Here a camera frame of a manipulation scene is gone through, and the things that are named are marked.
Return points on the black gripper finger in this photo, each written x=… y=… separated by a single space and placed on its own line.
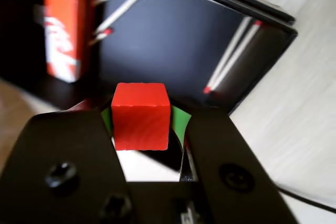
x=65 y=155
x=225 y=155

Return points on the orange white matchbox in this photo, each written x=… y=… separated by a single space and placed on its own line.
x=60 y=37

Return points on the red wooden cube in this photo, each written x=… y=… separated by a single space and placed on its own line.
x=141 y=119

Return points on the black cardboard box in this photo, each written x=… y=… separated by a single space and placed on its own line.
x=170 y=37

